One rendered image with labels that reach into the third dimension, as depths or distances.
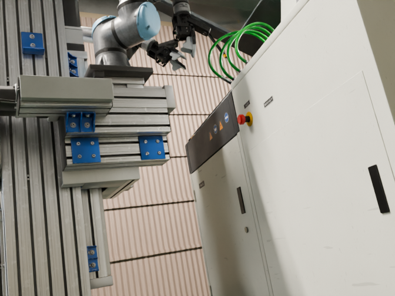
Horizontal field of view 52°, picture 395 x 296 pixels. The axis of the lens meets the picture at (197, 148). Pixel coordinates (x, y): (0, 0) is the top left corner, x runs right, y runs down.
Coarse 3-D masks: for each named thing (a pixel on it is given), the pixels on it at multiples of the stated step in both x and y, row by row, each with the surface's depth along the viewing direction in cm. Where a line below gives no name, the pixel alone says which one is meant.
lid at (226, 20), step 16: (192, 0) 225; (208, 0) 221; (224, 0) 217; (240, 0) 213; (256, 0) 209; (272, 0) 204; (192, 16) 236; (208, 16) 233; (224, 16) 228; (240, 16) 224; (256, 16) 217; (272, 16) 214; (224, 32) 239; (272, 32) 224; (240, 48) 246; (256, 48) 241
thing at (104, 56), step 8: (104, 48) 145; (112, 48) 145; (96, 56) 146; (104, 56) 144; (112, 56) 144; (120, 56) 145; (96, 64) 144; (104, 64) 143; (112, 64) 141; (120, 64) 143; (128, 64) 148
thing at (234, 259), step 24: (216, 168) 175; (240, 168) 152; (216, 192) 178; (240, 192) 153; (216, 216) 180; (240, 216) 155; (216, 240) 183; (240, 240) 157; (216, 264) 186; (240, 264) 159; (216, 288) 189; (240, 288) 161; (264, 288) 141
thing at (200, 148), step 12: (228, 108) 158; (216, 120) 171; (204, 132) 187; (228, 132) 160; (192, 144) 205; (204, 144) 188; (216, 144) 173; (192, 156) 207; (204, 156) 189; (192, 168) 208
